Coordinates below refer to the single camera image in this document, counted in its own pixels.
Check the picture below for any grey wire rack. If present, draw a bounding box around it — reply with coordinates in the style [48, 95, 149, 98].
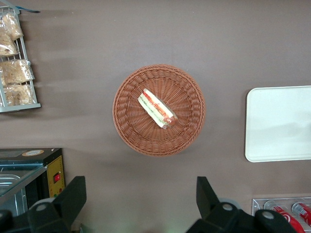
[0, 6, 42, 114]

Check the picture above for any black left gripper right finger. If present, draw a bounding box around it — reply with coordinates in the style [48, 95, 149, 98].
[186, 176, 243, 233]

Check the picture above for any cream plastic tray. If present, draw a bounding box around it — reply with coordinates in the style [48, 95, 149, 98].
[244, 85, 311, 163]

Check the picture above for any clear acrylic can dispenser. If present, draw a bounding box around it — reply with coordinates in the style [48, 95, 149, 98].
[252, 198, 311, 233]

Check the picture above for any black food warmer cabinet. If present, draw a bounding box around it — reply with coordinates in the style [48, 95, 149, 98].
[0, 147, 66, 218]

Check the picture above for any wrapped sandwich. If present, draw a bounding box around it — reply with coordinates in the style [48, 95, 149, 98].
[138, 88, 178, 130]

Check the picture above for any brown round wicker basket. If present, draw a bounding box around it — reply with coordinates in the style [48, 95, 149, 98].
[112, 64, 207, 157]

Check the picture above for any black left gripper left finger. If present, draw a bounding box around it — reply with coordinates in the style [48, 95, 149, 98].
[28, 176, 87, 233]

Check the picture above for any red cola can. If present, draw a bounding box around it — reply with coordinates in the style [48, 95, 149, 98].
[272, 205, 306, 233]
[291, 202, 311, 223]

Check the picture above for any bagged bread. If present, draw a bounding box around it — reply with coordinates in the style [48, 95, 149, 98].
[0, 59, 35, 86]
[1, 13, 24, 41]
[2, 83, 34, 107]
[0, 31, 20, 58]

